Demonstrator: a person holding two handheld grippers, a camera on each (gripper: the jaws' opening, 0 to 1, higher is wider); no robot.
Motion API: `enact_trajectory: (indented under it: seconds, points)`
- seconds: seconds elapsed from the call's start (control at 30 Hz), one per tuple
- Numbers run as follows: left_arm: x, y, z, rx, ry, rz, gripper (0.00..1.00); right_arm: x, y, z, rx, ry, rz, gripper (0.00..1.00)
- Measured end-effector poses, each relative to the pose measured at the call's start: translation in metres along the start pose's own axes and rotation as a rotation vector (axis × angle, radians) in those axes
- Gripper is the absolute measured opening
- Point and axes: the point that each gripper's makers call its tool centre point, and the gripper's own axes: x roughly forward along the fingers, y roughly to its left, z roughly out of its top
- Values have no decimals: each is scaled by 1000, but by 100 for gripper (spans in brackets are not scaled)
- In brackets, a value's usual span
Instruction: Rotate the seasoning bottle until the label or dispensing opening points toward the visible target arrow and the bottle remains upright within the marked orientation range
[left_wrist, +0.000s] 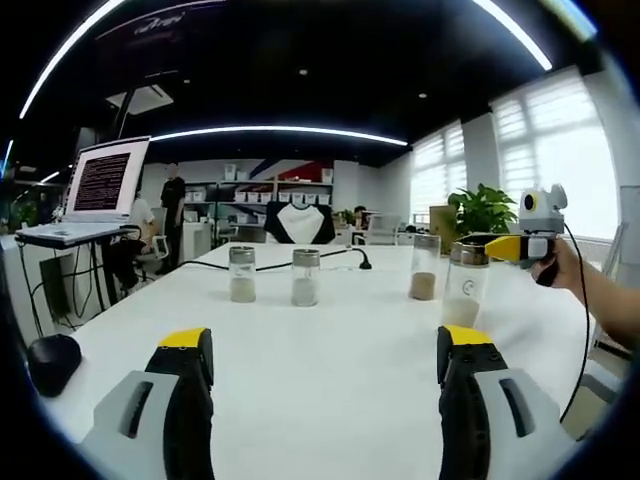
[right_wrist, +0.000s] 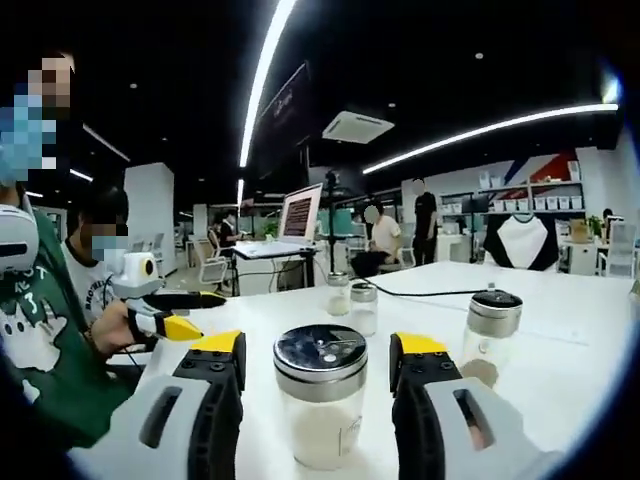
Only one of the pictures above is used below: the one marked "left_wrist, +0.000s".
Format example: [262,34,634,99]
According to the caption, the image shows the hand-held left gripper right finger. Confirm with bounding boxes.
[437,324,576,480]

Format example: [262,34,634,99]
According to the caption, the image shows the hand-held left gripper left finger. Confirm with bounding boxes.
[79,327,215,480]

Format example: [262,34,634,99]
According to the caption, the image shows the tall seasoning bottle white contents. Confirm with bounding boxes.
[440,239,489,329]

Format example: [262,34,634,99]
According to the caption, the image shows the tall seasoning bottle brown contents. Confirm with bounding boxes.
[408,233,443,301]

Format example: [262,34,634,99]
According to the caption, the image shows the short seasoning bottle cream contents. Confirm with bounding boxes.
[228,245,257,303]

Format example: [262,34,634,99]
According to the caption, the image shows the short seasoning bottle white contents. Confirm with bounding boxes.
[291,248,320,307]

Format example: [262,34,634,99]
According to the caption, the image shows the person's right hand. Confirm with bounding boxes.
[530,238,599,290]

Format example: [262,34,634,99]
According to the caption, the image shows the large potted green plant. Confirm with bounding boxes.
[447,183,519,246]

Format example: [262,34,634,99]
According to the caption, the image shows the wide white window blind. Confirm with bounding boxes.
[492,74,619,211]

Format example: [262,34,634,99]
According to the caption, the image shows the tall brown cardboard box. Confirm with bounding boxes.
[428,203,457,235]

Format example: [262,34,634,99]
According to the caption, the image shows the narrow white window blind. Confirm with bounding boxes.
[412,122,469,221]

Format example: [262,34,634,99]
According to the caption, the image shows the black round device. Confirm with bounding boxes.
[27,334,83,399]

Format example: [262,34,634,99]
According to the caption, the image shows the white mesh office chair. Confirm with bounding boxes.
[367,213,404,246]

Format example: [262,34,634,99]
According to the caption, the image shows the black laptop stand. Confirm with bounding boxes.
[19,224,146,321]

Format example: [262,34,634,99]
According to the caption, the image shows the ceiling light strip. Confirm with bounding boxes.
[472,0,554,71]
[18,0,131,120]
[149,125,409,147]

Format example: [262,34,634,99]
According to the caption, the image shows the white cabinet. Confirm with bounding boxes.
[0,234,51,341]

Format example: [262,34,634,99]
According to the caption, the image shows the black and white shirt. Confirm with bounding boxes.
[263,201,335,245]

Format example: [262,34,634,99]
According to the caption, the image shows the leafy office plant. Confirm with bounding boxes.
[10,200,40,232]

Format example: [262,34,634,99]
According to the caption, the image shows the white open laptop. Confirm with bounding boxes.
[14,135,151,250]

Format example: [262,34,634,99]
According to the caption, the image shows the shelf with white bins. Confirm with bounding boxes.
[184,162,335,221]

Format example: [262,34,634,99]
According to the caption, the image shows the black tripod pole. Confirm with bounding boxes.
[115,88,137,144]

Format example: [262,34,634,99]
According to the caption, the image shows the ceiling air conditioner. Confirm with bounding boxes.
[104,83,175,110]

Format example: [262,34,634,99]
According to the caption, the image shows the dark hanging sign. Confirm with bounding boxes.
[94,0,221,41]

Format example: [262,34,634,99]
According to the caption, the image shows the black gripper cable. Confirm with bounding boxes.
[558,219,595,425]

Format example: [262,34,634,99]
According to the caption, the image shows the black table cable with plug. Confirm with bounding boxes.
[177,245,374,274]

